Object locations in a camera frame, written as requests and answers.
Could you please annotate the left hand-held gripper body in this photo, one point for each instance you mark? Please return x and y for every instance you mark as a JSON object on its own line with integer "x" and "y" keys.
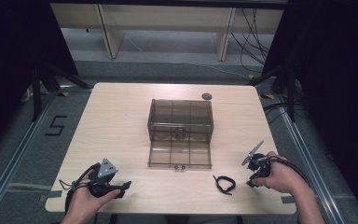
{"x": 105, "y": 174}

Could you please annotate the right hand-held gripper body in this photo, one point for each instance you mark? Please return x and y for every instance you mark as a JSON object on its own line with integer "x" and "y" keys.
{"x": 258, "y": 163}

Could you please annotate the brown transparent plastic storage box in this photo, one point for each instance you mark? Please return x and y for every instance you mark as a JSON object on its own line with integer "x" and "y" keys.
{"x": 180, "y": 133}

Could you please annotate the person's right hand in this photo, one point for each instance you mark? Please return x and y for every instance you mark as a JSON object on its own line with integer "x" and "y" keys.
{"x": 281, "y": 175}

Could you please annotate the person's left hand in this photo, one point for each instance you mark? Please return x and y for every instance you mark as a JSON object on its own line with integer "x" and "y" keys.
{"x": 88, "y": 200}

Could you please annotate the black metal stand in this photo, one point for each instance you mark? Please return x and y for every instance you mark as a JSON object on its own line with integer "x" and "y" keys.
{"x": 48, "y": 84}
{"x": 279, "y": 87}

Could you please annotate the grey round table grommet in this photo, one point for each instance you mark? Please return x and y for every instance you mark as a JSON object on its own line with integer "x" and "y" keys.
{"x": 206, "y": 96}

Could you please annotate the light wooden shelf unit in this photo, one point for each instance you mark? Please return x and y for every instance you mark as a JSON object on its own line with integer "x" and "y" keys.
{"x": 167, "y": 28}

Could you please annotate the aluminium floor rail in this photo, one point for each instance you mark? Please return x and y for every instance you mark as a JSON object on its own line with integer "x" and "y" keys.
{"x": 9, "y": 165}
{"x": 313, "y": 168}

